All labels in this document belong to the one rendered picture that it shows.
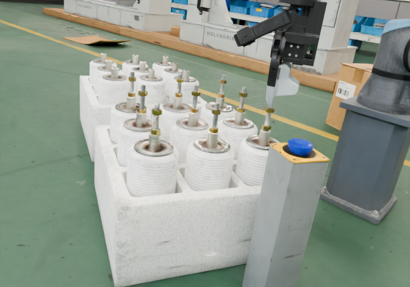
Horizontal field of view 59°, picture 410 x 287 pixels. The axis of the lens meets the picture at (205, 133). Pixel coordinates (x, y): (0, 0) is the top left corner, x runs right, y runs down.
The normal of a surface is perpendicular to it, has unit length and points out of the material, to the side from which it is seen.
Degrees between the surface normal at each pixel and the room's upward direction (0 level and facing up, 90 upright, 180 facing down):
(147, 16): 90
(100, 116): 90
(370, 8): 90
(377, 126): 90
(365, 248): 0
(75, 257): 0
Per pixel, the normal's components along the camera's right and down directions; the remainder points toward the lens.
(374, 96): -0.72, -0.15
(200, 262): 0.36, 0.38
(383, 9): -0.66, 0.20
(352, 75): -0.90, 0.05
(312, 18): -0.29, 0.32
